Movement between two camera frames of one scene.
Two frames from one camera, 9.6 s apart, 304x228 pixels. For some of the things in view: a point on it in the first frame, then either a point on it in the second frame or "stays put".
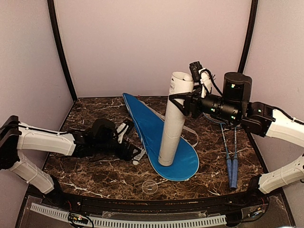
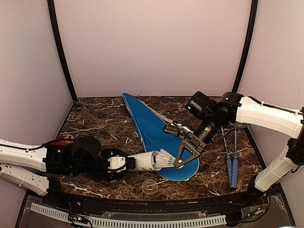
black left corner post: [56, 32] stays put
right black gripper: [196, 110] -> [198, 145]
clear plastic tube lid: [149, 187] stays put
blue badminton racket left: [229, 161] stays put
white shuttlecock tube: [174, 124] -> [146, 161]
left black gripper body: [103, 147] -> [82, 168]
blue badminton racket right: [234, 166] stays put
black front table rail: [166, 205] stays put
